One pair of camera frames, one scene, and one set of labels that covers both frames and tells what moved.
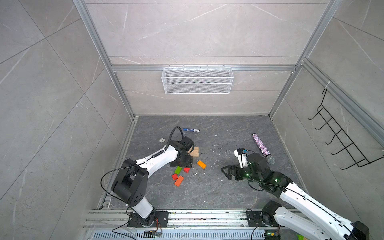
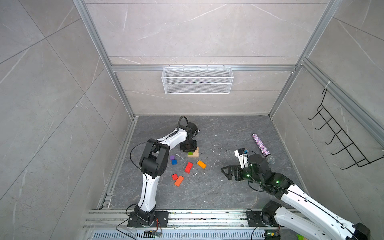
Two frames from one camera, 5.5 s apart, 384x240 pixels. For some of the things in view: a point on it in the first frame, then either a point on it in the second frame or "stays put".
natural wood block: (195, 153) stays put
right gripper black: (236, 168) stays put
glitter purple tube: (270, 159) stays put
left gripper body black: (187, 161) → (189, 146)
